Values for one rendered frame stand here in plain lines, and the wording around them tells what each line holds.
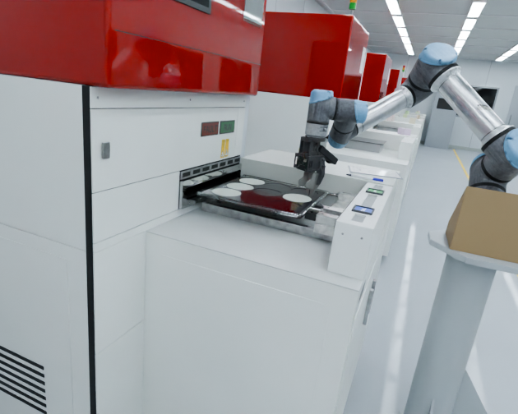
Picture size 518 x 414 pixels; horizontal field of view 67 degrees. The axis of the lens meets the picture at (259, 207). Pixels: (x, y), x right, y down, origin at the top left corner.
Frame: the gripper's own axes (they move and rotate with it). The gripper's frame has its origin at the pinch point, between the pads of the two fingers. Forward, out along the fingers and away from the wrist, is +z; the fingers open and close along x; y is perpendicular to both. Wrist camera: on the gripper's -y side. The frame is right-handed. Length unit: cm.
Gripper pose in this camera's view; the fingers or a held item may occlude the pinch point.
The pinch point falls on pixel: (311, 191)
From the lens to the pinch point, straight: 142.3
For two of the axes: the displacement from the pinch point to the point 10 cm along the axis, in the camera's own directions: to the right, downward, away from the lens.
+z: -1.1, 9.5, 2.9
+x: 5.9, 3.0, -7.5
